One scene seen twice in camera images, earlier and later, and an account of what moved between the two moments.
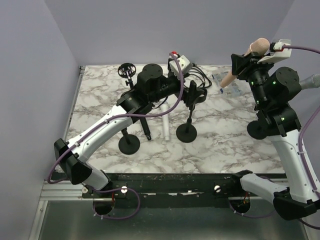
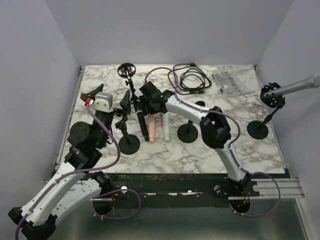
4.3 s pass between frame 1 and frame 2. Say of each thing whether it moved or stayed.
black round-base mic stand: stayed
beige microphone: moved
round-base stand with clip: stayed
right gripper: moved
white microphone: stayed
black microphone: stayed
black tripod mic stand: stayed
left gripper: moved
